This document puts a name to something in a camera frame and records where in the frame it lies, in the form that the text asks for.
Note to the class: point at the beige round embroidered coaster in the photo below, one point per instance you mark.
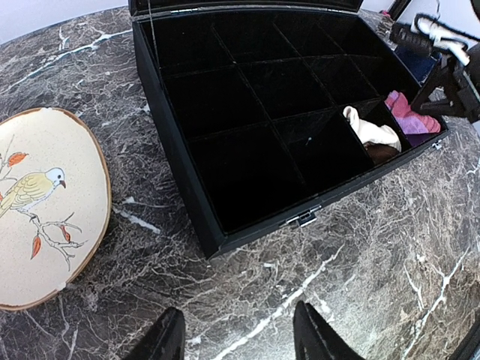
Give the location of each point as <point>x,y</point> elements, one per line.
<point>56,200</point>

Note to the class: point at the black display case with lid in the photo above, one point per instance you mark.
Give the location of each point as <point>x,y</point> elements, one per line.
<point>248,98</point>

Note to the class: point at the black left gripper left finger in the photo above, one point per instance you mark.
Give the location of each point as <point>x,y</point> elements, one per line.
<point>165,339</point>

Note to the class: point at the beige brown block sock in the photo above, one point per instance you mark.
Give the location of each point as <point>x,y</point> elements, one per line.
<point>381,142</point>

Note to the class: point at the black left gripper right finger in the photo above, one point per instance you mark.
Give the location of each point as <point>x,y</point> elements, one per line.
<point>315,339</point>

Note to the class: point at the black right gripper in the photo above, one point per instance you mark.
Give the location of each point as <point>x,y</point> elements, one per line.
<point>465,82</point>

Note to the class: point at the maroon purple orange sock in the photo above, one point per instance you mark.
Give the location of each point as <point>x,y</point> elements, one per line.
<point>417,128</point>

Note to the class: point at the right black frame post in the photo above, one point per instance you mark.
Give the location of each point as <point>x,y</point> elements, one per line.
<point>397,8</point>

